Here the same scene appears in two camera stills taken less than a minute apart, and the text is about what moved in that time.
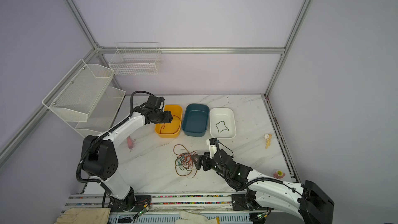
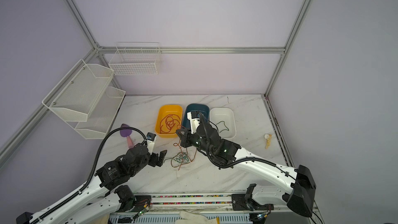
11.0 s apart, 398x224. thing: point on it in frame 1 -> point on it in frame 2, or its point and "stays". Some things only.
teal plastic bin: [195, 119] stays
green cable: [222, 129] stays
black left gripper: [168, 117] -> [154, 161]
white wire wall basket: [135, 58] stays
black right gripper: [205, 159] -> [184, 137]
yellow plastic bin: [170, 130] stays
